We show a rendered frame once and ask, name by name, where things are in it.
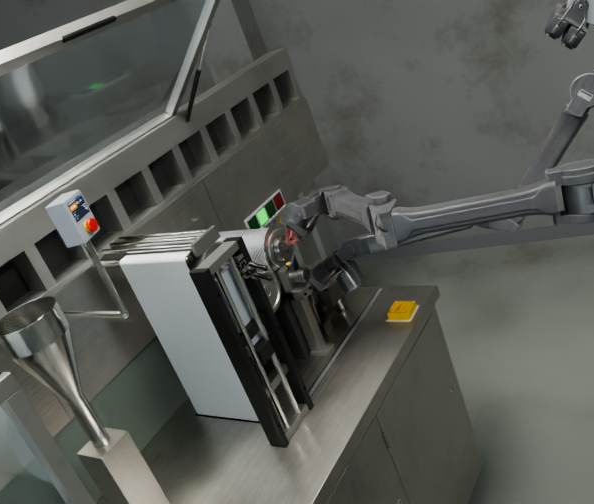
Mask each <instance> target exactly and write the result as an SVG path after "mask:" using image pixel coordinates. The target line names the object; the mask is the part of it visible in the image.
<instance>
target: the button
mask: <svg viewBox="0 0 594 504"><path fill-rule="evenodd" d="M416 307H417V306H416V303H415V301H396V302H394V304H393V306H392V307H391V309H390V310H389V312H388V313H387V315H388V318H389V320H409V319H410V318H411V316H412V314H413V313H414V311H415V309H416Z"/></svg>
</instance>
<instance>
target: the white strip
mask: <svg viewBox="0 0 594 504"><path fill-rule="evenodd" d="M189 253H190V252H189ZM189 253H176V254H161V255H146V256H131V257H124V258H123V259H121V260H106V261H101V263H102V265H103V267H104V268H113V267H121V268H122V270H123V272H124V274H125V276H126V278H127V279H128V281H129V283H130V285H131V287H132V289H133V291H134V293H135V295H136V297H137V299H138V301H139V302H140V304H141V306H142V308H143V310H144V312H145V314H146V316H147V318H148V320H149V322H150V324H151V325H152V327H153V329H154V331H155V333H156V335H157V337H158V339H159V341H160V343H161V345H162V347H163V348H164V350H165V352H166V354H167V356H168V358H169V360H170V362H171V364H172V366H173V368H174V370H175V371H176V373H177V375H178V377H179V379H180V381H181V383H182V385H183V387H184V389H185V391H186V393H187V394H188V396H189V398H190V400H191V402H192V404H193V406H194V408H195V410H196V412H197V413H196V414H195V416H202V417H210V418H219V419H227V420H235V421H243V422H251V423H259V424H260V422H259V420H258V418H257V416H256V413H255V411H254V409H253V407H252V405H251V403H250V401H249V399H248V397H247V394H246V392H245V390H244V388H243V386H242V384H241V382H240V380H239V378H238V376H237V373H236V371H235V369H234V367H233V365H232V363H231V361H230V359H229V357H228V355H227V352H226V350H225V348H224V346H223V344H222V342H221V340H220V338H219V336H218V333H217V331H216V329H215V327H214V325H213V323H212V321H211V319H210V317H209V315H208V312H207V310H206V308H205V306H204V304H203V302H202V300H201V298H200V296H199V294H198V291H197V289H196V287H195V285H194V283H193V281H192V279H191V277H190V275H189V272H190V271H189V269H188V266H187V263H192V262H193V256H192V255H187V254H189Z"/></svg>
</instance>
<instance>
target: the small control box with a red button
mask: <svg viewBox="0 0 594 504"><path fill-rule="evenodd" d="M46 210H47V212H48V214H49V216H50V218H51V219H52V221H53V223H54V225H55V227H56V228H57V230H58V232H59V234H60V236H61V237H62V239H63V241H64V243H65V245H66V247H67V248H70V247H74V246H78V245H82V244H85V243H87V242H88V241H89V240H90V239H91V238H92V237H93V236H94V235H95V234H96V233H97V232H98V231H99V230H100V227H99V225H98V223H97V221H96V220H95V218H94V216H93V214H92V212H91V210H90V208H89V206H88V204H87V202H86V200H85V198H84V197H83V195H82V193H81V191H80V190H75V191H71V192H68V193H64V194H61V195H60V196H59V197H58V198H57V199H55V200H54V201H53V202H52V203H50V204H49V205H48V206H47V207H46Z"/></svg>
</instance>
